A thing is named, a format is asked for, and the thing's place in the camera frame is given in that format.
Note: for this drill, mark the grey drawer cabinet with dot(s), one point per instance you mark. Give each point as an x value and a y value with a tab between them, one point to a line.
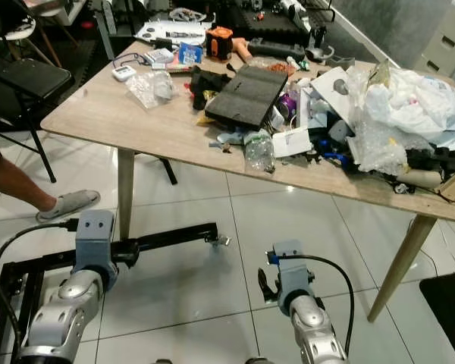
447	38

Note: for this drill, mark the crumpled clear plastic bag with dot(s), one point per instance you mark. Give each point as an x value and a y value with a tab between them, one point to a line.
152	87

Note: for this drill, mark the beige cardboard tube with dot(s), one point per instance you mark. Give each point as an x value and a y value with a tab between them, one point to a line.
421	179

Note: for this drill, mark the black metal cart frame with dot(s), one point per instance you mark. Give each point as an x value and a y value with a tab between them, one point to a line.
174	235

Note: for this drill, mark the black plastic gadget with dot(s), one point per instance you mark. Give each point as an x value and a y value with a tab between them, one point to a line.
436	161

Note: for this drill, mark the white plastic bag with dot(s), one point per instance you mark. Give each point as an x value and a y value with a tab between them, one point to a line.
421	102

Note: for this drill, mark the grey slipper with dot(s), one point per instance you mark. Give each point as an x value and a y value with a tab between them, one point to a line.
68	205

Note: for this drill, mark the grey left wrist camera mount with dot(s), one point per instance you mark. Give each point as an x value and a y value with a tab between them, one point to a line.
95	235

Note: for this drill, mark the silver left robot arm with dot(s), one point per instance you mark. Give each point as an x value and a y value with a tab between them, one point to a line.
76	299

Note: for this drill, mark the small white flat device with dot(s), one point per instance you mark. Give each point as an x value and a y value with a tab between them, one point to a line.
159	57

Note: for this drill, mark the white sheet with grey circle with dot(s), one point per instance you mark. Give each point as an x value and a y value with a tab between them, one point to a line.
337	85

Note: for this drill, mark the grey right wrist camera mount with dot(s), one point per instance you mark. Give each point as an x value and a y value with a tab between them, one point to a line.
292	277

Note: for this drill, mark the white digital timer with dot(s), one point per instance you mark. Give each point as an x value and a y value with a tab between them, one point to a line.
123	73

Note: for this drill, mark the black folding chair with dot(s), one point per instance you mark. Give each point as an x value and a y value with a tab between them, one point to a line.
30	76

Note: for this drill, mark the white panel with cutouts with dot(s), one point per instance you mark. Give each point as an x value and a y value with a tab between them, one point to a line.
171	32

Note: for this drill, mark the clear bubble wrap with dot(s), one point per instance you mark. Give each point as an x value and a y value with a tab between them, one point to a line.
379	148

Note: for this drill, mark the light wooden table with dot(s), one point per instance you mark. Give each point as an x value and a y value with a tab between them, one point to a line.
129	125

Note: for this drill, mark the black crumpled cloth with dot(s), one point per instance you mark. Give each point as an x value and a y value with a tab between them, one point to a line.
206	82

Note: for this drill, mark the small white box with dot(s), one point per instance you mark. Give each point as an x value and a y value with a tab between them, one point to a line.
292	142

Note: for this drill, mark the black floor mat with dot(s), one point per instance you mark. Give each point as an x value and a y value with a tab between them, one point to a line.
447	307

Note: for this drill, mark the person's bare leg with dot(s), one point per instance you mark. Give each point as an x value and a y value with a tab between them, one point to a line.
15	182

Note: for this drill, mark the small blue box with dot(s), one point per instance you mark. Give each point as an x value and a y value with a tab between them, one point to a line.
190	53

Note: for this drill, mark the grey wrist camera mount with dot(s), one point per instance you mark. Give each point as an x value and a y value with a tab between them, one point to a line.
95	235
292	277

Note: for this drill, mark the orange and black tool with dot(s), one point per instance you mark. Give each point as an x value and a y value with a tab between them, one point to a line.
218	44

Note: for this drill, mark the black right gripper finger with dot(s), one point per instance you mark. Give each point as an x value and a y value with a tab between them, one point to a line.
262	282

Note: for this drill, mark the crushed clear plastic bottle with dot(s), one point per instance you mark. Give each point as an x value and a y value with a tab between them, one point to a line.
259	152

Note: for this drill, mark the black foam pad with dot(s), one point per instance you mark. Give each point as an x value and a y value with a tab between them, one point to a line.
250	95

